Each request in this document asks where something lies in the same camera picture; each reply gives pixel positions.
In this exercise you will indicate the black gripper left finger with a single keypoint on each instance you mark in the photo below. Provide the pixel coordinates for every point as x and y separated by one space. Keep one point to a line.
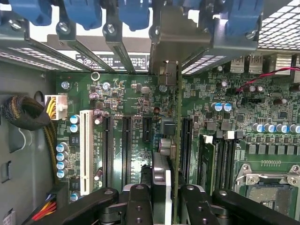
138 206

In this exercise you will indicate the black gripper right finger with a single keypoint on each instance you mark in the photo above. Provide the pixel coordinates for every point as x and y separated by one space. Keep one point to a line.
194 206

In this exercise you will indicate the installed RAM stick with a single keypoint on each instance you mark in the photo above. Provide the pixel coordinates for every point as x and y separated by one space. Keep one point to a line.
207 164

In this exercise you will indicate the empty RAM slot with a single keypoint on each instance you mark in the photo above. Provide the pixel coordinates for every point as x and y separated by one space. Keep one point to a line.
219 161

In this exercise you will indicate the black PCIe expansion slot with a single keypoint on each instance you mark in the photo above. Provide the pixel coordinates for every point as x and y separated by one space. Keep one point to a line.
126 150
107 150

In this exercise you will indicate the white PCI expansion slot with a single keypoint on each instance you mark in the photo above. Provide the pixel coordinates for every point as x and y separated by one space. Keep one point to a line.
86 152

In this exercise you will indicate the CPU socket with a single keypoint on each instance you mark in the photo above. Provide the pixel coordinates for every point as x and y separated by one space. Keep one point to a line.
269 187

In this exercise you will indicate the short black expansion slot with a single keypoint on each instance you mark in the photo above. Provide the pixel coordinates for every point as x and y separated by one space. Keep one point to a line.
147 129

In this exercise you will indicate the green motherboard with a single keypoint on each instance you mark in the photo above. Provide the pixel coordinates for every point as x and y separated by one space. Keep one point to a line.
234 112

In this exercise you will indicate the grey power supply unit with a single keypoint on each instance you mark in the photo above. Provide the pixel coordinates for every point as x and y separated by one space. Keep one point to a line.
23 164

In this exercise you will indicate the white power connector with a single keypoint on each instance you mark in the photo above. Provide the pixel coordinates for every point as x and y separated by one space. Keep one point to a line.
59 106

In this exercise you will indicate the metal expansion slot cover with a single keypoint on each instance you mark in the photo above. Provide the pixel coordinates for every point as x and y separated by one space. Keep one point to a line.
114 37
234 44
14 37
68 35

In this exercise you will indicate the blue slot retention clip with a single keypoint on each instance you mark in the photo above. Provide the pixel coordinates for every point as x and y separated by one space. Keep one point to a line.
133 14
82 14
35 11
243 16

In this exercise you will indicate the grey open PC case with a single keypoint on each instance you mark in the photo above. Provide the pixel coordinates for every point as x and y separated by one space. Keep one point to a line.
281 28

